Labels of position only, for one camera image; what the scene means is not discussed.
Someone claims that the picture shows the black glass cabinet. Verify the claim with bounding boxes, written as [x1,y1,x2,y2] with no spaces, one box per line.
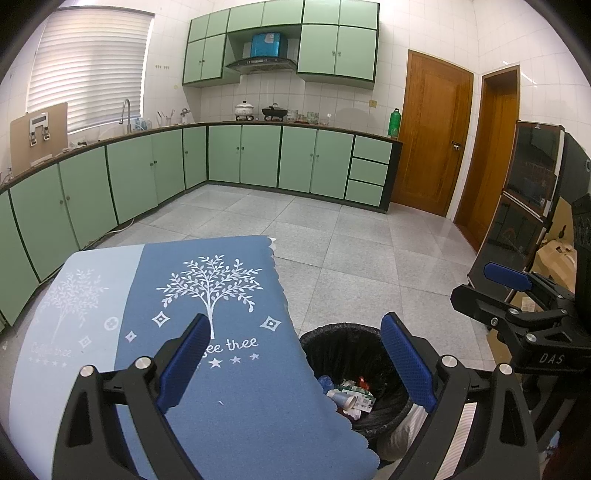
[467,119,591,298]

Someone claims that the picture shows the white window blind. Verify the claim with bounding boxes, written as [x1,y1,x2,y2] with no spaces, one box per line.
[27,8,155,134]

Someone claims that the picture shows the wooden door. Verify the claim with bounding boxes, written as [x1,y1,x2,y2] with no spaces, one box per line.
[455,65,522,252]
[392,50,475,217]

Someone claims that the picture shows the black range hood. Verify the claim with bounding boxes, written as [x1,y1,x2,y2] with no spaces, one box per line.
[225,56,298,75]

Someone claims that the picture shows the brown cardboard box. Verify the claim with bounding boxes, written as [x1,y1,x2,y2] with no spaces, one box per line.
[487,198,579,370]

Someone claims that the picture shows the white cable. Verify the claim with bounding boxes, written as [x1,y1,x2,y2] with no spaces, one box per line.
[88,216,139,247]

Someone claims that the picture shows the blue box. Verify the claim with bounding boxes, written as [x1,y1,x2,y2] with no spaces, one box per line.
[250,32,288,60]

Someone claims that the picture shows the blue tree print tablecloth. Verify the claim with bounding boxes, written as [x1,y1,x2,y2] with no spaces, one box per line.
[9,234,380,480]

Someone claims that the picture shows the black bagged waste bin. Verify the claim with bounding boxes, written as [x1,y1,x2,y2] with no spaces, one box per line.
[299,323,416,444]

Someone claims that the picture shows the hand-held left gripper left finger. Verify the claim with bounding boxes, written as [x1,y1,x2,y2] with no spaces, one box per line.
[51,313,212,480]

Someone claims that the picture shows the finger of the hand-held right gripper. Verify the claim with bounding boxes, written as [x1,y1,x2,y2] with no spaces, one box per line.
[484,262,578,312]
[450,285,571,352]

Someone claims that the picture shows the green base cabinets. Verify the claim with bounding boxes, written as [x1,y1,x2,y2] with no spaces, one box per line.
[0,122,403,326]

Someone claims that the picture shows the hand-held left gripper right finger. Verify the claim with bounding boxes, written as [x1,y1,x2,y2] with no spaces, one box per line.
[380,311,541,480]

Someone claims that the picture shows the cardboard box on counter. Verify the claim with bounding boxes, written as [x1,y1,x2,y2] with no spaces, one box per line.
[10,102,69,172]

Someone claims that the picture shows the green wall cabinets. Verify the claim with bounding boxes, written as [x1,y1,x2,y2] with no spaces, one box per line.
[182,0,380,90]

